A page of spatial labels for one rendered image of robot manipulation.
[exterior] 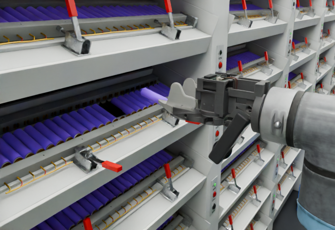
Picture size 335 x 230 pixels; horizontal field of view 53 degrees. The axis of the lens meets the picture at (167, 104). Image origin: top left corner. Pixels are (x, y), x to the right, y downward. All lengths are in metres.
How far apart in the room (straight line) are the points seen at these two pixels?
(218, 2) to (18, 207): 0.65
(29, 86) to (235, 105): 0.33
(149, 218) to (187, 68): 0.40
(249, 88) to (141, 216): 0.40
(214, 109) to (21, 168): 0.32
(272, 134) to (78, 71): 0.32
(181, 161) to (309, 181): 0.49
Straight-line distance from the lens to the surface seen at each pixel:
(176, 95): 0.63
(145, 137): 0.73
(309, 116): 0.53
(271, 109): 0.54
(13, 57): 0.50
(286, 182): 2.27
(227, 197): 1.28
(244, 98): 0.58
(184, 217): 1.09
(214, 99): 0.59
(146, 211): 0.84
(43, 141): 0.63
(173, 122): 0.79
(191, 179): 0.97
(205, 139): 0.96
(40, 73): 0.50
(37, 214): 0.56
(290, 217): 2.26
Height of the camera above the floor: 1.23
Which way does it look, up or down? 17 degrees down
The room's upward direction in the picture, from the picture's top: straight up
